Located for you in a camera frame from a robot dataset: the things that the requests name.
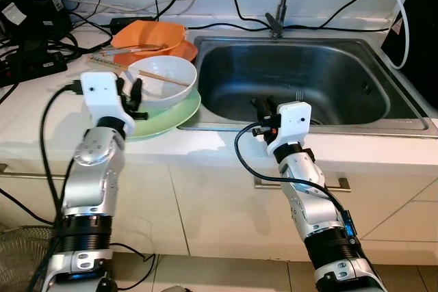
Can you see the metal fan grille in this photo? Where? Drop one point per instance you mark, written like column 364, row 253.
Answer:
column 24, row 258

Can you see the white cabinet door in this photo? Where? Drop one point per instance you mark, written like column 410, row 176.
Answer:
column 226, row 223
column 147, row 203

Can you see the stainless steel kitchen sink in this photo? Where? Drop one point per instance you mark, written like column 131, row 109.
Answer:
column 321, row 73

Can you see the orange bowl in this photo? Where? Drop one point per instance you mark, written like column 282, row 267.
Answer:
column 150, row 33

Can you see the long brown grey utensil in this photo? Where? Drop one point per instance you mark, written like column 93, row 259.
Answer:
column 133, row 49

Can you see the light green plate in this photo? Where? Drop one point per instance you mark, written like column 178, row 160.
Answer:
column 178, row 117

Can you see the silver metal cutlery piece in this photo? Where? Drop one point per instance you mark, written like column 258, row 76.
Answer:
column 300, row 96

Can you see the orange plate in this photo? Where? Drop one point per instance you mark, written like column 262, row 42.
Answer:
column 185, row 52

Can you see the black water dispenser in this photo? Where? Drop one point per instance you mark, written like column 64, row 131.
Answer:
column 421, row 32

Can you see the flat black adapter box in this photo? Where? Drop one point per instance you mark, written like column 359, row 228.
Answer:
column 133, row 22

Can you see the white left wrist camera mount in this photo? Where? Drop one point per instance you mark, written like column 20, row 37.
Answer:
column 102, row 94

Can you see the black power adapter white label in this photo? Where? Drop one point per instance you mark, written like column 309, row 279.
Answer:
column 44, row 18
column 10, row 24

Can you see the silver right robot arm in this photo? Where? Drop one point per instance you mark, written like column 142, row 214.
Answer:
column 308, row 196

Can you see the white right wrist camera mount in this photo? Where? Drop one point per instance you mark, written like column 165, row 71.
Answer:
column 291, row 124

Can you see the chrome sink faucet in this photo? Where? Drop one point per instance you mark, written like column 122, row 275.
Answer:
column 279, row 5

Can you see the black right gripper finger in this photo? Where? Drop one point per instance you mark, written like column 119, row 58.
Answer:
column 261, row 104
column 273, row 105

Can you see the white bowl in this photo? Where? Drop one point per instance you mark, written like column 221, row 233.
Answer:
column 171, row 97

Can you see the black power strip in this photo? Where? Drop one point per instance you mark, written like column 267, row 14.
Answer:
column 31, row 66

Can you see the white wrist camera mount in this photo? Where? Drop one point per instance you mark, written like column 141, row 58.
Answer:
column 102, row 94
column 291, row 124

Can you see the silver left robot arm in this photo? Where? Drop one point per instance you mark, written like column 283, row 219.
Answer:
column 89, row 182

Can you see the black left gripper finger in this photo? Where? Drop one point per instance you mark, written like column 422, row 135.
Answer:
column 137, row 94
column 123, row 88

